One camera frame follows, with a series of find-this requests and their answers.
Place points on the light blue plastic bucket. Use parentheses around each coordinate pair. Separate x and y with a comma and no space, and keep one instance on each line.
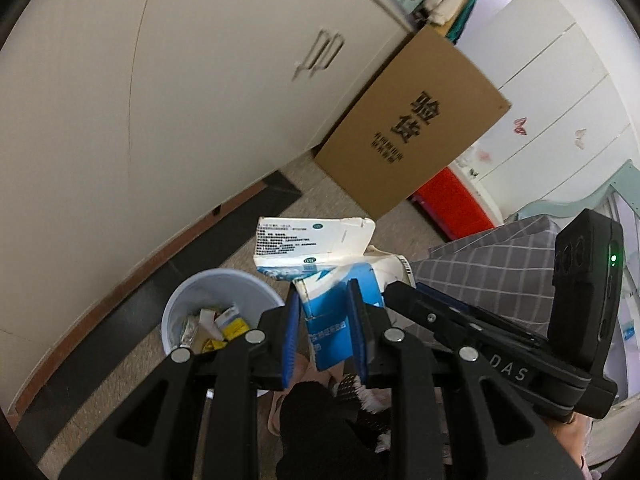
(210,285)

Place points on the white wardrobe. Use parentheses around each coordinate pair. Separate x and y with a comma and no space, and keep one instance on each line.
(550,85)

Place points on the green hanging jacket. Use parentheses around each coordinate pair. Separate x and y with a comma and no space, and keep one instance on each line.
(462,20)

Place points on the tall cardboard box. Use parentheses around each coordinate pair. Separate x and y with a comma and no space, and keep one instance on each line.
(400,125)

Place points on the teal bunk bed frame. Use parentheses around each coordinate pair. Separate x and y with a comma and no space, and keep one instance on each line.
(600,195)

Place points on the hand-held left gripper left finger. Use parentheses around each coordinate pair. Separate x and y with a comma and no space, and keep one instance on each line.
(290,340)

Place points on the grey checked tablecloth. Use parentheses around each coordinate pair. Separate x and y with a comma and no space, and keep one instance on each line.
(500,260)

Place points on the pink butterfly sticker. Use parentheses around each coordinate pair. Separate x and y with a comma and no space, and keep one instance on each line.
(521,126)

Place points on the white blue print carton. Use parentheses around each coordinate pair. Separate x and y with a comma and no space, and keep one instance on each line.
(300,242)

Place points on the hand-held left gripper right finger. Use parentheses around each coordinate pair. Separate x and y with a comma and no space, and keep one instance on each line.
(358,332)

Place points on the white paper scrap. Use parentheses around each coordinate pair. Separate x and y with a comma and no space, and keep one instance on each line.
(209,320)

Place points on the white low cabinet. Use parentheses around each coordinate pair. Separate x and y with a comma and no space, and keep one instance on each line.
(150,110)

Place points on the black white slipper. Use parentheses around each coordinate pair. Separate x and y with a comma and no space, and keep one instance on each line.
(370,400)

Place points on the yellow white small carton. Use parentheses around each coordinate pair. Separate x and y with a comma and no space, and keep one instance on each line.
(234,325)

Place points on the silver blister pack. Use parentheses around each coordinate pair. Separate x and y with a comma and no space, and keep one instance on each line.
(190,330)

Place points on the person's right hand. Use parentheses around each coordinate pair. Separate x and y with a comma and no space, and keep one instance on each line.
(570,432)

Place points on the red storage box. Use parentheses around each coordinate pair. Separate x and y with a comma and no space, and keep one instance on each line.
(450,205)

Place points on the pink slipper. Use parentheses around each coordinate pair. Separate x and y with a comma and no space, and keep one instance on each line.
(295,395)

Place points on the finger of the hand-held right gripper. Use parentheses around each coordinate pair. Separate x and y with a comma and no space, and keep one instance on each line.
(490,312)
(430,317)

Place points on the pale butterfly sticker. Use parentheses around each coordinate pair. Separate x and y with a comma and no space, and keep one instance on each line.
(580,140)

